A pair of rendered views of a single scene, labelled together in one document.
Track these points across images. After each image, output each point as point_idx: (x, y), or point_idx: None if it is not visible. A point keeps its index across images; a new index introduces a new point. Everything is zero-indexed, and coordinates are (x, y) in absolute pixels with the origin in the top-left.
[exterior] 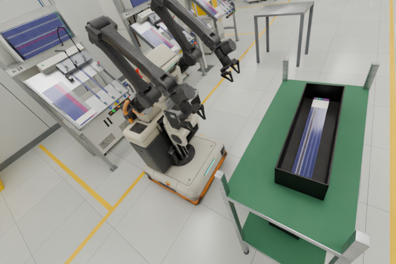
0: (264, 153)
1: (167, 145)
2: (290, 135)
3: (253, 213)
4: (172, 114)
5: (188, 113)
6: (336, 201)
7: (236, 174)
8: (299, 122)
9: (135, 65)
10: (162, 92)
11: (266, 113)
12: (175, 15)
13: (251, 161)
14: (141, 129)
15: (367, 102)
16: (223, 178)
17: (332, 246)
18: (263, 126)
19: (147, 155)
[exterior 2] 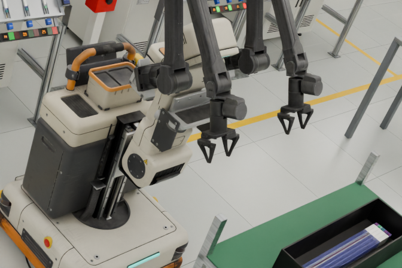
0: (274, 243)
1: (97, 170)
2: (317, 238)
3: None
4: (174, 121)
5: (219, 134)
6: None
7: (228, 243)
8: (338, 237)
9: (198, 39)
10: (209, 90)
11: (305, 206)
12: None
13: (253, 242)
14: (85, 112)
15: None
16: (222, 224)
17: None
18: (291, 216)
19: (57, 164)
